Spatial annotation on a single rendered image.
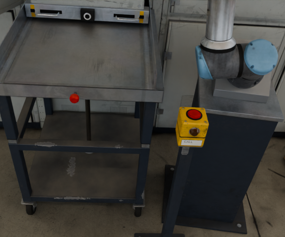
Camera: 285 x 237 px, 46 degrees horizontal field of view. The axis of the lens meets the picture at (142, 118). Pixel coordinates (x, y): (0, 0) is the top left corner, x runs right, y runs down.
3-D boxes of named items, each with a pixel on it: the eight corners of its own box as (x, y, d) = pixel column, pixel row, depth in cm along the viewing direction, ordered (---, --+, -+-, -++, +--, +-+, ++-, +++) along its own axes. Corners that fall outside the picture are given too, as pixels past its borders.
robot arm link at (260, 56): (269, 79, 122) (283, 72, 109) (231, 81, 123) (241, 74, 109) (266, 46, 123) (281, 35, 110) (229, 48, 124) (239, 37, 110)
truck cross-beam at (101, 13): (148, 23, 154) (149, 11, 150) (26, 16, 150) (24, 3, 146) (147, 19, 157) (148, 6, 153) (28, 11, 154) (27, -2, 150)
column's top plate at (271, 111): (267, 75, 153) (269, 72, 152) (282, 122, 129) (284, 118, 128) (197, 67, 154) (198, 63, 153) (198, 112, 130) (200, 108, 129)
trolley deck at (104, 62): (162, 102, 123) (164, 89, 119) (-14, 95, 119) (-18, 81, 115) (153, 20, 174) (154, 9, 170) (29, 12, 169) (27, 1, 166)
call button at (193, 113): (201, 122, 101) (201, 117, 100) (187, 121, 101) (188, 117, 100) (199, 113, 104) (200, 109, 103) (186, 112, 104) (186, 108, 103)
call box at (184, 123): (202, 148, 106) (209, 123, 99) (177, 147, 105) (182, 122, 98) (199, 130, 112) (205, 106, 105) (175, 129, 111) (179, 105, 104)
